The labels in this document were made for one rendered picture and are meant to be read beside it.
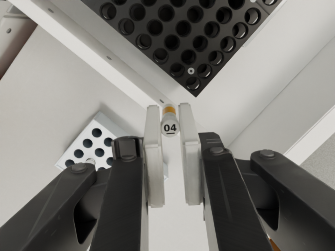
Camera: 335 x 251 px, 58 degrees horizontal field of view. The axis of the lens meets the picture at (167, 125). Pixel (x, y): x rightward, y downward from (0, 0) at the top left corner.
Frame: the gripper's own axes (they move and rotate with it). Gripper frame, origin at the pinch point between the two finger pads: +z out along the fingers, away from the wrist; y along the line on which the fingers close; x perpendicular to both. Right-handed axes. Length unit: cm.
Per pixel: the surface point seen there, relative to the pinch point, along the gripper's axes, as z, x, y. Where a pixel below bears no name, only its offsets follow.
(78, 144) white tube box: 21.0, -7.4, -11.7
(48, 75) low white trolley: 24.5, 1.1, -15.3
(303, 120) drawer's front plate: 9.4, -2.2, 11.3
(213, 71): 10.5, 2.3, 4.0
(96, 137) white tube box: 21.2, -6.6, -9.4
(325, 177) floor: 100, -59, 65
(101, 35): 16.9, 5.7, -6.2
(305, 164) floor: 100, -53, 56
